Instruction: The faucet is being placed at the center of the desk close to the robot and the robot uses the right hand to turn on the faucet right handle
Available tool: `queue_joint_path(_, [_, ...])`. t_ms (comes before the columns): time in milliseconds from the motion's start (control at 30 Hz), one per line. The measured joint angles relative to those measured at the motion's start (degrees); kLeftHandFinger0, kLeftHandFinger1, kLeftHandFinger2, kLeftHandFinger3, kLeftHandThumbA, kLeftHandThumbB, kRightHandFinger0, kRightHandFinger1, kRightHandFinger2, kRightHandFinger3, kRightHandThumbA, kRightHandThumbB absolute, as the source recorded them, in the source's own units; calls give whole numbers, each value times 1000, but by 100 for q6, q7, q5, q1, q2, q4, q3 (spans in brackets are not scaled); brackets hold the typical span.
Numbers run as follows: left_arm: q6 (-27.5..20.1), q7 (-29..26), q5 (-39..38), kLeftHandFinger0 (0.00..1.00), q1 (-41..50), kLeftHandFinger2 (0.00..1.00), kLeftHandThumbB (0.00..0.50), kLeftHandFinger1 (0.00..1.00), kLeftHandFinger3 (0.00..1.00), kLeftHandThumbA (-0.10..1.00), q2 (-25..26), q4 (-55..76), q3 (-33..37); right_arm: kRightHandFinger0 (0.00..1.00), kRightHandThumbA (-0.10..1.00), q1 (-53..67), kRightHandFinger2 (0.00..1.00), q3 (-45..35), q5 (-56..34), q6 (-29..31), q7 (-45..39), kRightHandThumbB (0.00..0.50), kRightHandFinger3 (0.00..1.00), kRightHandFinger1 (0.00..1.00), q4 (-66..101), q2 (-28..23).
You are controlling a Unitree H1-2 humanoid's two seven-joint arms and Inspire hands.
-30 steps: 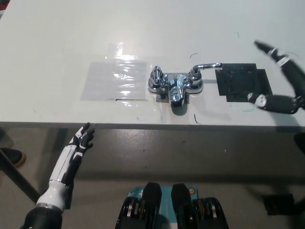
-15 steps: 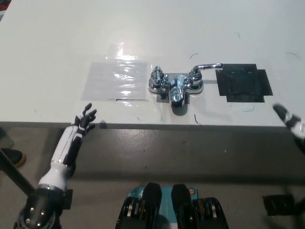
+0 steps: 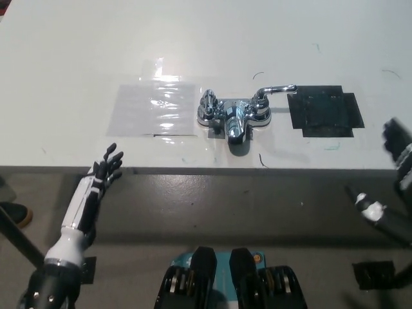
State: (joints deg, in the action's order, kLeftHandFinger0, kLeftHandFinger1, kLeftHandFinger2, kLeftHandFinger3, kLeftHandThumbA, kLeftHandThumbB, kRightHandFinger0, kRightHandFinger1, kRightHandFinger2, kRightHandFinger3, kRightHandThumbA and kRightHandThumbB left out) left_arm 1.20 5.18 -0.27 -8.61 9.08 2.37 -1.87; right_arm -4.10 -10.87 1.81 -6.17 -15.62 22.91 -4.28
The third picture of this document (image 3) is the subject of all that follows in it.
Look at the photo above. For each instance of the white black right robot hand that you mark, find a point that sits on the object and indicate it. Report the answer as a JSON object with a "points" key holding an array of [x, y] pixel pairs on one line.
{"points": [[402, 154]]}

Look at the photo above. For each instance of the grey trouser leg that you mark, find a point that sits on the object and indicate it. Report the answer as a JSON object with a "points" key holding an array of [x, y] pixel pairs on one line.
{"points": [[6, 190]]}

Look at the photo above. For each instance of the black shoe tan sole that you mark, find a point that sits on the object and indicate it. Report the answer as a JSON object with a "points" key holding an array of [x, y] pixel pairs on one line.
{"points": [[16, 214]]}

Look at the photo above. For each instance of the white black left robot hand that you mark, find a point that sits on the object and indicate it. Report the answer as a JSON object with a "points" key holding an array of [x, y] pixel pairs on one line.
{"points": [[80, 206]]}

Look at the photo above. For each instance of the black diagonal table leg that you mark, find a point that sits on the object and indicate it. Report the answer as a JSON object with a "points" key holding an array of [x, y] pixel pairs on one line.
{"points": [[22, 239]]}

